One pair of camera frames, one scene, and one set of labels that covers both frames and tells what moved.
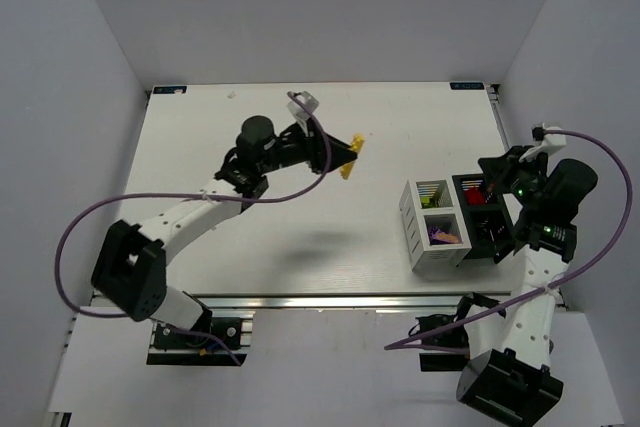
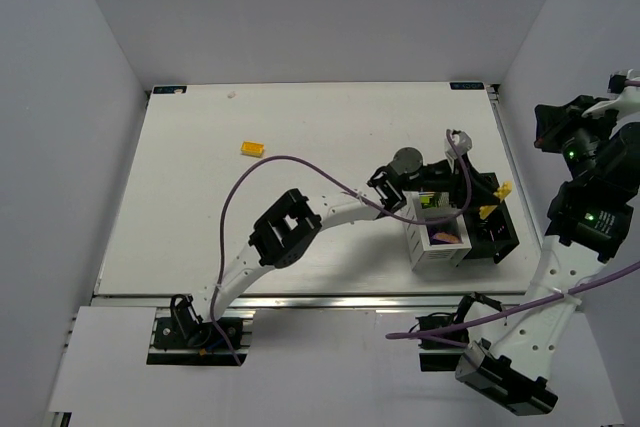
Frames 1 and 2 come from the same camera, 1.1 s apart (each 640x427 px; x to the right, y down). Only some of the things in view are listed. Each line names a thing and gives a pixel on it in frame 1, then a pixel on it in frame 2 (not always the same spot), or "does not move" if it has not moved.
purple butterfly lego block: [446, 237] does not move
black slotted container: [483, 214] does not move
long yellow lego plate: [358, 140] → [502, 193]
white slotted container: [435, 229] does not move
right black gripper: [500, 167] → [552, 123]
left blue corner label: [170, 90] does not move
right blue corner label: [467, 85] does not move
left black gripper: [314, 148] → [477, 187]
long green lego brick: [427, 202] does not move
